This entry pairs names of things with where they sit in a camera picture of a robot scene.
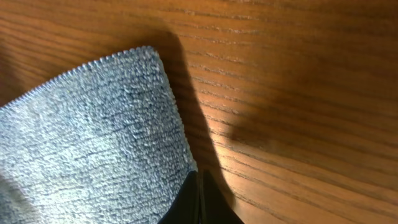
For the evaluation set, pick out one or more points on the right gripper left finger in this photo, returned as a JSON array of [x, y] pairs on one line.
[[186, 206]]

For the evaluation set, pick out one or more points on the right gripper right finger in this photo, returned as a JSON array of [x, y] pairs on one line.
[[214, 208]]

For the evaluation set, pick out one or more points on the blue microfiber cloth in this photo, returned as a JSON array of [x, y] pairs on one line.
[[102, 143]]

